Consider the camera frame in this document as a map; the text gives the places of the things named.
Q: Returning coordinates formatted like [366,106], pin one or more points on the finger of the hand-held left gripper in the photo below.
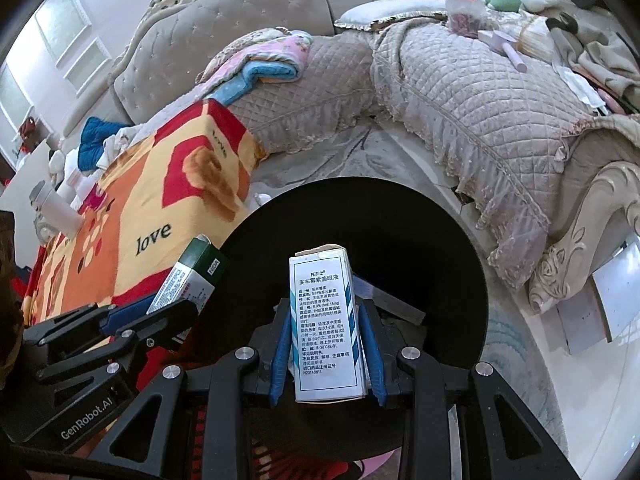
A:
[130,312]
[170,320]

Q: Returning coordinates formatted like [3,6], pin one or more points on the straw hand broom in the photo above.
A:
[537,42]

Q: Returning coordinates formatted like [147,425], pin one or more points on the white flat panel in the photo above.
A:
[610,300]

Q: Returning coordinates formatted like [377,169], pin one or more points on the white thermos bottle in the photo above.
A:
[55,205]

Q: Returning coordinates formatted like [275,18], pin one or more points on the orange red printed blanket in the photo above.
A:
[140,200]

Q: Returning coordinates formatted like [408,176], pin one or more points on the beige quilted bedspread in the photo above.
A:
[475,110]

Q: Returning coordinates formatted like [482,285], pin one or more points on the clear bag red contents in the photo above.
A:
[465,15]

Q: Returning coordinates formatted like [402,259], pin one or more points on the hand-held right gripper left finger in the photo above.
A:
[280,360]

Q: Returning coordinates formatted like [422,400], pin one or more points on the cream carved bed frame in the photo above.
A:
[585,220]

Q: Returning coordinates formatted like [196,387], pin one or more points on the dark green box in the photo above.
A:
[197,265]

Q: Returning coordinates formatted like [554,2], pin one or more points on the white plush toy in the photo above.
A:
[535,0]

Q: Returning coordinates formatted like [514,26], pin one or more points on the beige tufted headboard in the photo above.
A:
[225,25]

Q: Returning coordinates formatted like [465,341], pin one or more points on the green plush toy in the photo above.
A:
[500,1]

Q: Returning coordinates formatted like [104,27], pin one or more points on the pink folded blanket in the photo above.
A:
[270,50]

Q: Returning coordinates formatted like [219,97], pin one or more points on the black round trash bin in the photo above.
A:
[400,240]

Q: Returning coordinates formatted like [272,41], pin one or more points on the blue folded towel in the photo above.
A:
[265,72]

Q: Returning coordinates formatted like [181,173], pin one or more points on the beige clothes pile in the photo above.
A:
[590,55]

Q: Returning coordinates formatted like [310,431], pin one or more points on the blue cloth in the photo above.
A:
[97,145]

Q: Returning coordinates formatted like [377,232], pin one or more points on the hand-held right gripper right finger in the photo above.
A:
[372,355]

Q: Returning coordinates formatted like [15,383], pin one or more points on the white medicine box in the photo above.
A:
[325,320]

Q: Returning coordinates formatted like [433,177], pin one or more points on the white frilled pillow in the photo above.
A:
[390,12]

